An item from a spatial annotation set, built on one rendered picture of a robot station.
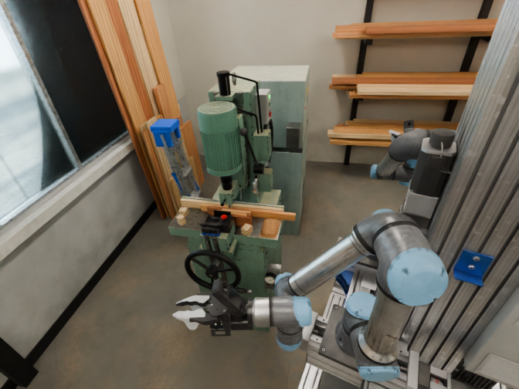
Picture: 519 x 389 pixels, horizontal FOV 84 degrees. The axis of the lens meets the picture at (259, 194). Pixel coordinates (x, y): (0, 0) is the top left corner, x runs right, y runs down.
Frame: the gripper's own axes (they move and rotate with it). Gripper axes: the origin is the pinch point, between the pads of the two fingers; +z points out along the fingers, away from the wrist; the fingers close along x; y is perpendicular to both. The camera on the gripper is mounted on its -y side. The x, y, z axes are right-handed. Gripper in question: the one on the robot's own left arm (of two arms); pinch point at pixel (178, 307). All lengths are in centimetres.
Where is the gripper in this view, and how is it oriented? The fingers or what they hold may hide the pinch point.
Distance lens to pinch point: 85.9
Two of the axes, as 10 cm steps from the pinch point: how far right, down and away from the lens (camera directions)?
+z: -10.0, 0.3, 0.4
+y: 0.5, 8.8, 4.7
